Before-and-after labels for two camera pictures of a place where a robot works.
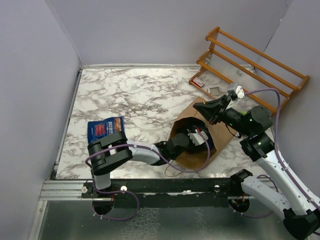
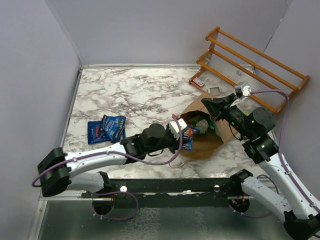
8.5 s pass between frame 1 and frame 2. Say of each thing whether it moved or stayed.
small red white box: stayed
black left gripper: moved
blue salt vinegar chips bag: moved
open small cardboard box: stayed
